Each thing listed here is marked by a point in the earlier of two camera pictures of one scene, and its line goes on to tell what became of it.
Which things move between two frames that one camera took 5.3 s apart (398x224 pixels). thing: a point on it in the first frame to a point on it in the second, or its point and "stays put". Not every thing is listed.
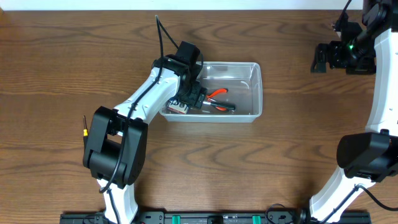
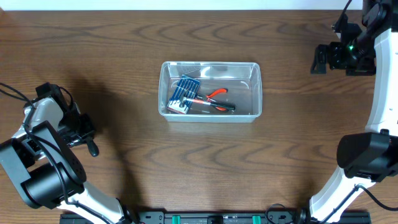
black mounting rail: [208, 217] stays put
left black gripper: [196, 98] to [86, 134]
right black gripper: [322, 57] stays put
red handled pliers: [217, 91] stays put
